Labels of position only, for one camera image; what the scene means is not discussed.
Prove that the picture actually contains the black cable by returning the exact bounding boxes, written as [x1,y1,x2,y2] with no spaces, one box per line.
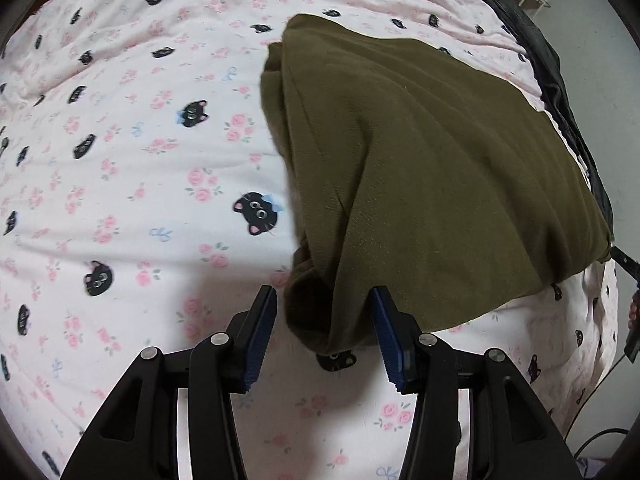
[565,354,633,465]

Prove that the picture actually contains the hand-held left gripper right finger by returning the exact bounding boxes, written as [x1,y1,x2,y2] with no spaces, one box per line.
[370,286,583,480]

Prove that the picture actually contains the olive green sweater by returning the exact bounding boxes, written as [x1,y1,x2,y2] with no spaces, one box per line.
[259,12,613,361]

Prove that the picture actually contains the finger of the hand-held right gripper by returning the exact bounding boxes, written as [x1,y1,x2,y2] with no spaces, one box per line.
[610,245,640,286]

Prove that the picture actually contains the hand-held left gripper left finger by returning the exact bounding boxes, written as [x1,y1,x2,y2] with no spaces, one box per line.
[60,285,278,480]

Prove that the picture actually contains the dark denim jeans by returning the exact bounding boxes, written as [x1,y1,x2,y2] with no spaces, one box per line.
[447,0,616,241]

